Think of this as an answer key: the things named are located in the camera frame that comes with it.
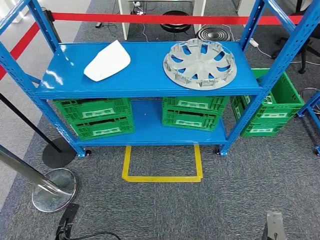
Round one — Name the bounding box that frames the grey plastic wheel hubcap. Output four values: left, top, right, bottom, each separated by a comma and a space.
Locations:
162, 38, 238, 91

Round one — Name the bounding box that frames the blue metal shelf rack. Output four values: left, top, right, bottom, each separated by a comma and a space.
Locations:
0, 0, 320, 158
297, 91, 320, 157

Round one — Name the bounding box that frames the white plastic cover part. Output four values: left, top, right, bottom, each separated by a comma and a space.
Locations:
83, 39, 131, 83

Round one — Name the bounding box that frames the black round stool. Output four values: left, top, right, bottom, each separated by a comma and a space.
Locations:
159, 10, 192, 34
195, 27, 232, 42

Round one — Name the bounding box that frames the red barrier belt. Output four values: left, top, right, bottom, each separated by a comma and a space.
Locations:
0, 22, 41, 81
51, 12, 304, 26

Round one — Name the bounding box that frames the white desk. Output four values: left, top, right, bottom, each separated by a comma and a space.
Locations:
117, 0, 207, 41
237, 0, 256, 17

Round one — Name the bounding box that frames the black stanchion with round base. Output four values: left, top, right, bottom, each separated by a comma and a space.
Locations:
0, 92, 77, 169

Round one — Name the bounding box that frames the chrome stanchion with round base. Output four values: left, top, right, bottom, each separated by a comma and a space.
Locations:
299, 87, 320, 115
0, 144, 78, 214

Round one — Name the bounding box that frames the black office chair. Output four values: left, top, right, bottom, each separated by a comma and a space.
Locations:
272, 0, 320, 74

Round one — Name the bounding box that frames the black camera cable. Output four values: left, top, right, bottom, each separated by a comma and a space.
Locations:
67, 231, 122, 240

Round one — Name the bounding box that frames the white charger with cable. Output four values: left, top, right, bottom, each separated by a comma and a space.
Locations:
261, 91, 274, 106

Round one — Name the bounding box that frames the dark stanchion post with belt head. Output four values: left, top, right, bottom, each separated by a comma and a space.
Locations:
41, 8, 62, 44

